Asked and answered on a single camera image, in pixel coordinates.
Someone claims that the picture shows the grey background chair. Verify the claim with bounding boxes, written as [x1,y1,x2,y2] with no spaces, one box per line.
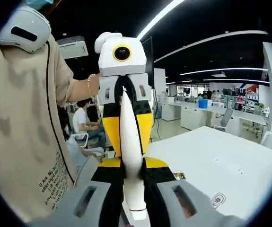
[220,108,234,133]

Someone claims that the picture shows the white chair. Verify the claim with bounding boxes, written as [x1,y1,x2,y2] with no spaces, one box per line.
[260,131,272,152]

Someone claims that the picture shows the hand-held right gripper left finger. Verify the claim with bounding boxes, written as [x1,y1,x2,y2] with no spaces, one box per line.
[31,157,127,227]

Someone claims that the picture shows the person's blue face mask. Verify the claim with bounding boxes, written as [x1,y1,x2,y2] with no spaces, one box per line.
[26,0,55,5]

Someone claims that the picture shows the white office counter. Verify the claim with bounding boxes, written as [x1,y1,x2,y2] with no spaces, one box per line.
[160,100,269,133]

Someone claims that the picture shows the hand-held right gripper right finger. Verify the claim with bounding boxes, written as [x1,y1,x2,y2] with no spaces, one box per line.
[141,156,247,227]

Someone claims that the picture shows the gold bead bracelet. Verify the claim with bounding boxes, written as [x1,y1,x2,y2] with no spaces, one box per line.
[86,73,97,96]

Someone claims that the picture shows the white skincare tube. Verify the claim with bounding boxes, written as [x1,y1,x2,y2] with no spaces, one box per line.
[119,86,148,221]

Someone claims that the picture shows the white worn device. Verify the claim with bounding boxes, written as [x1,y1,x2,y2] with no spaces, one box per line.
[0,6,52,53]

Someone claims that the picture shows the black device cable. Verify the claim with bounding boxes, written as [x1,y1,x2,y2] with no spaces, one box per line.
[45,40,76,185]

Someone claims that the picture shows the large dark monitor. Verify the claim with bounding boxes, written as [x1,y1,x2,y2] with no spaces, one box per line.
[141,36,156,88]

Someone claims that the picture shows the white ceiling projector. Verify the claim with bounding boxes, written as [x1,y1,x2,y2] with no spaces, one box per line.
[56,35,89,60]

